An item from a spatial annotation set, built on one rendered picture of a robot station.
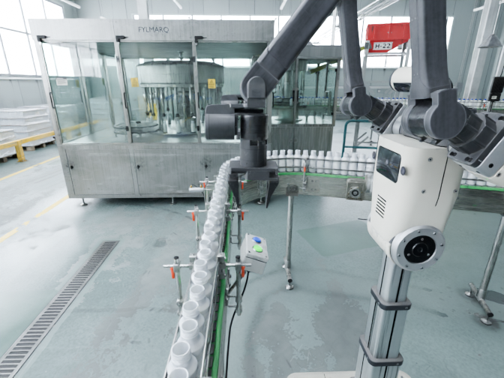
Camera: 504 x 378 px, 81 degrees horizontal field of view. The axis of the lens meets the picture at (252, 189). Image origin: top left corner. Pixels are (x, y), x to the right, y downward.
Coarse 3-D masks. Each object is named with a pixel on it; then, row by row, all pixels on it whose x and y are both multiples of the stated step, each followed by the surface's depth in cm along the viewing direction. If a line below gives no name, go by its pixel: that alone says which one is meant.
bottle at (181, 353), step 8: (176, 344) 59; (184, 344) 60; (176, 352) 60; (184, 352) 61; (176, 360) 57; (184, 360) 57; (192, 360) 60; (168, 368) 59; (192, 368) 58; (192, 376) 58
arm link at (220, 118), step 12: (252, 84) 54; (264, 84) 54; (252, 96) 55; (264, 96) 55; (216, 108) 58; (228, 108) 58; (216, 120) 57; (228, 120) 57; (216, 132) 58; (228, 132) 58
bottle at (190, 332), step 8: (184, 320) 65; (192, 320) 65; (184, 328) 65; (192, 328) 66; (184, 336) 63; (192, 336) 63; (200, 336) 65; (192, 344) 63; (200, 344) 64; (192, 352) 63; (200, 352) 64; (200, 360) 65; (200, 368) 65
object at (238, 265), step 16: (240, 176) 184; (240, 192) 187; (240, 208) 141; (240, 224) 144; (240, 240) 147; (176, 256) 99; (192, 256) 97; (224, 256) 100; (240, 256) 99; (176, 272) 100; (224, 272) 101; (240, 272) 101; (240, 288) 103; (176, 304) 103; (240, 304) 105
